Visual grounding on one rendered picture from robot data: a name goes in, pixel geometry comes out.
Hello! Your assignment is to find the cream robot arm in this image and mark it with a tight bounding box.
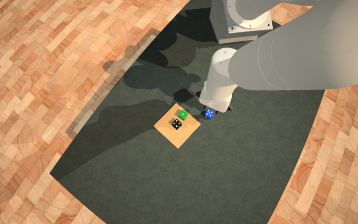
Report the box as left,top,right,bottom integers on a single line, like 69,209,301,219
204,0,358,101

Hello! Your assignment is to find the orange flat mat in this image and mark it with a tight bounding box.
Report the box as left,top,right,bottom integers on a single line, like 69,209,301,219
154,103,200,148

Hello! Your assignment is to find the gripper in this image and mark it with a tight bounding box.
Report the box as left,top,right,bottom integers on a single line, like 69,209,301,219
195,85,233,114

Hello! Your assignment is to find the blue die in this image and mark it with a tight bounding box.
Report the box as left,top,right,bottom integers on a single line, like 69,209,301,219
204,109,214,119

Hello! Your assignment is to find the green die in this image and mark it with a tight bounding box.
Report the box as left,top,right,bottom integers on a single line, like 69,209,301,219
178,110,188,121

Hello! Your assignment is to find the black die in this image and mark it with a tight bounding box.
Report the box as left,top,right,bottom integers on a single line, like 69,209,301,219
172,119,182,130

